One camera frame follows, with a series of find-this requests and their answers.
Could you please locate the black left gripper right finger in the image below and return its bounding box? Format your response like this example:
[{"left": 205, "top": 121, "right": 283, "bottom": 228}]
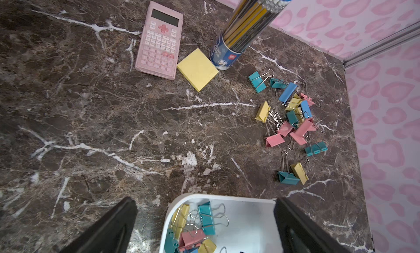
[{"left": 273, "top": 198, "right": 348, "bottom": 253}]

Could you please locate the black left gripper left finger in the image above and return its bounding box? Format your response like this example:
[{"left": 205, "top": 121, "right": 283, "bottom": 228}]
[{"left": 60, "top": 197, "right": 138, "bottom": 253}]

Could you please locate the white storage tray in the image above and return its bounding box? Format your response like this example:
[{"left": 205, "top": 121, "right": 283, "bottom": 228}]
[{"left": 159, "top": 193, "right": 283, "bottom": 253}]

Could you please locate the teal binder clip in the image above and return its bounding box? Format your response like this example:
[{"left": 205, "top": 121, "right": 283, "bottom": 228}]
[
  {"left": 277, "top": 150, "right": 300, "bottom": 185},
  {"left": 198, "top": 202, "right": 230, "bottom": 236},
  {"left": 270, "top": 78, "right": 288, "bottom": 89},
  {"left": 248, "top": 69, "right": 274, "bottom": 93}
]

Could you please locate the dark pink binder clip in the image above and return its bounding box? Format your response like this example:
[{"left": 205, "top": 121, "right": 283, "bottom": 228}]
[{"left": 178, "top": 229, "right": 207, "bottom": 253}]

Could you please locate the teal binder clip upright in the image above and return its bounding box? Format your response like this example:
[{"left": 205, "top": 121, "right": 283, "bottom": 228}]
[{"left": 277, "top": 150, "right": 300, "bottom": 185}]

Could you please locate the large pink binder clip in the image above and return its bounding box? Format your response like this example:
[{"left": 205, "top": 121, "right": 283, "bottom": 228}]
[{"left": 289, "top": 118, "right": 318, "bottom": 145}]

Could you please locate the yellow binder clip upright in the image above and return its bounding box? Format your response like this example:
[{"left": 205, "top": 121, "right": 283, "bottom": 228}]
[{"left": 255, "top": 101, "right": 271, "bottom": 123}]

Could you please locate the large blue binder clip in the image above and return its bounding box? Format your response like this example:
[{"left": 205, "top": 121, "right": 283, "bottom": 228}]
[{"left": 279, "top": 83, "right": 297, "bottom": 104}]

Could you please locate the teal binder clip flat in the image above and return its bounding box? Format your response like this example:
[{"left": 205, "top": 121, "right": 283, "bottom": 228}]
[{"left": 248, "top": 69, "right": 274, "bottom": 93}]

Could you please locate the pink calculator on table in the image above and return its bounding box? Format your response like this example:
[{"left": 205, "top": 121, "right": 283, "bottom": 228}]
[{"left": 135, "top": 1, "right": 183, "bottom": 80}]

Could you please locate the yellow sticky note pad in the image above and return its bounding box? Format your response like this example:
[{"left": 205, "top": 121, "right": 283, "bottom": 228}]
[{"left": 177, "top": 48, "right": 219, "bottom": 92}]

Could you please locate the blue lid pencil tube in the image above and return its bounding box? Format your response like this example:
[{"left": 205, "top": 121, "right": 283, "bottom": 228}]
[{"left": 210, "top": 0, "right": 292, "bottom": 70}]

